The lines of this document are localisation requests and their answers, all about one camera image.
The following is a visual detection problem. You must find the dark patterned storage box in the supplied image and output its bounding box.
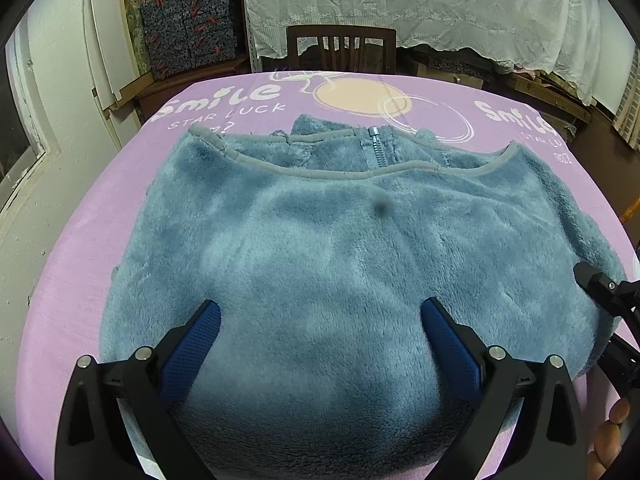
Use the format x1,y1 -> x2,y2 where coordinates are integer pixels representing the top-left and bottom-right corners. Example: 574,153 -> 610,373
140,0 -> 240,80

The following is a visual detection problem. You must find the brown wooden cabinet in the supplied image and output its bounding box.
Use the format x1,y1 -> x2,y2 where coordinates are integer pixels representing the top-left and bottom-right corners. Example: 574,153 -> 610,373
131,56 -> 254,126

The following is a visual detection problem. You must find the person right hand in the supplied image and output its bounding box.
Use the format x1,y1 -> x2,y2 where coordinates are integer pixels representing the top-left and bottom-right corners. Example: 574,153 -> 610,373
587,398 -> 630,480

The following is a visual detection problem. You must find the white lace cloth cover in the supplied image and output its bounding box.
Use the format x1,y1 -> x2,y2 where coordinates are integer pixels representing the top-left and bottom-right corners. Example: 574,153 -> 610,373
245,0 -> 601,103

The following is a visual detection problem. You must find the blue fleece garment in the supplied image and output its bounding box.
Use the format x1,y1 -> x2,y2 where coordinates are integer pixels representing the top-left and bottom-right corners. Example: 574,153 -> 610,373
100,117 -> 625,479

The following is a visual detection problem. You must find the pink printed bed sheet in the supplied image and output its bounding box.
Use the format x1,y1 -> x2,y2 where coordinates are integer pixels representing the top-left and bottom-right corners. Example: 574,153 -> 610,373
16,72 -> 639,478

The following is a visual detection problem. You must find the dark wooden chair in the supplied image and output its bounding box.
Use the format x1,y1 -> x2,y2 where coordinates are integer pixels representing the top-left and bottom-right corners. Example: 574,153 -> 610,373
286,24 -> 396,75

